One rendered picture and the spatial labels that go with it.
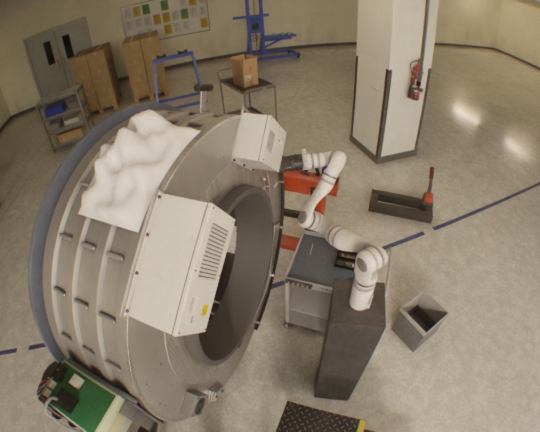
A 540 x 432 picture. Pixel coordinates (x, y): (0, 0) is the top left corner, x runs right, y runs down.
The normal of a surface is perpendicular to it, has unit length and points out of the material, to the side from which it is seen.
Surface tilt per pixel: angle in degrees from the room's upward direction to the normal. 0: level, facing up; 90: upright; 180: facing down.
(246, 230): 76
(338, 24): 90
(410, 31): 90
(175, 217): 35
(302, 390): 0
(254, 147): 48
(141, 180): 61
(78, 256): 68
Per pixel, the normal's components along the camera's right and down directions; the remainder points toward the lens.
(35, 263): 0.94, 0.19
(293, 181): -0.34, 0.63
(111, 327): -0.32, 0.11
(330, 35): 0.33, 0.61
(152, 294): -0.24, -0.25
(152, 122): 0.64, 0.00
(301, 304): -0.05, -0.75
